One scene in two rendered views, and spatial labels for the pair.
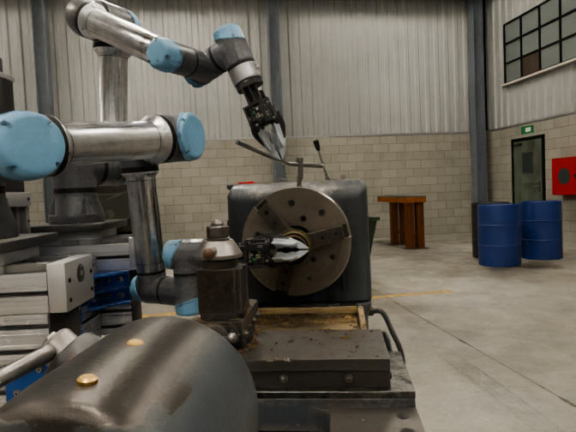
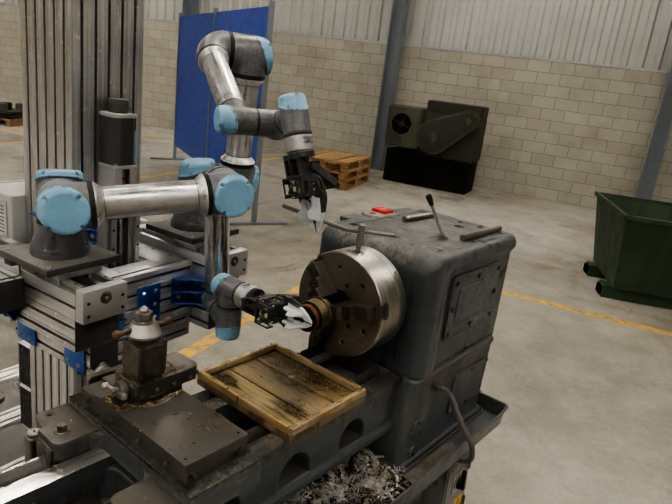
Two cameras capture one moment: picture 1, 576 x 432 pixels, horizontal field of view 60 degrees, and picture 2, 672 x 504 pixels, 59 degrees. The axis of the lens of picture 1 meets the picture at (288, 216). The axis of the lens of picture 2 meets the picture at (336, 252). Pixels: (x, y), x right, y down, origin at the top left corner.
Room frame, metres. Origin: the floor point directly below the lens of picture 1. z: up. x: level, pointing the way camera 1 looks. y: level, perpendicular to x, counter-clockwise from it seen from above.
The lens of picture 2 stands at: (0.05, -0.84, 1.72)
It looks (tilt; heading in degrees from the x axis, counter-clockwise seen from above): 17 degrees down; 32
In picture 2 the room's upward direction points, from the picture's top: 7 degrees clockwise
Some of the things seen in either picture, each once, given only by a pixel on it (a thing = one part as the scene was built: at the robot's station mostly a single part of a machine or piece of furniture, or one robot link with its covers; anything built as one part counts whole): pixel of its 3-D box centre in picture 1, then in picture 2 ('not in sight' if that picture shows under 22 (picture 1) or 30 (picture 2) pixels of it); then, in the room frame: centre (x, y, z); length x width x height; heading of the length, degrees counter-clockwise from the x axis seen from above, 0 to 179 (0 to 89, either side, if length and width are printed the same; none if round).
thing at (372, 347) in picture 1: (260, 357); (156, 413); (0.84, 0.06, 0.95); 0.43 x 0.17 x 0.05; 84
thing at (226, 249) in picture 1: (219, 249); (143, 327); (0.85, 0.12, 1.13); 0.08 x 0.08 x 0.03
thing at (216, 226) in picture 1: (217, 230); (144, 313); (0.85, 0.12, 1.17); 0.04 x 0.04 x 0.03
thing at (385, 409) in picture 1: (265, 399); (140, 445); (0.79, 0.05, 0.90); 0.47 x 0.30 x 0.06; 84
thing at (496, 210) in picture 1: (499, 234); not in sight; (7.32, -3.07, 0.44); 0.59 x 0.59 x 0.88
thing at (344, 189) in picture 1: (301, 234); (414, 280); (1.88, -0.05, 1.06); 0.59 x 0.48 x 0.39; 174
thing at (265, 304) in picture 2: (247, 252); (266, 307); (1.26, 0.11, 1.08); 0.12 x 0.09 x 0.08; 84
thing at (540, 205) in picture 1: (541, 229); not in sight; (7.76, -3.91, 0.44); 0.59 x 0.59 x 0.88
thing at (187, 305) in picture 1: (184, 292); (227, 318); (1.29, 0.28, 0.98); 0.11 x 0.08 x 0.11; 60
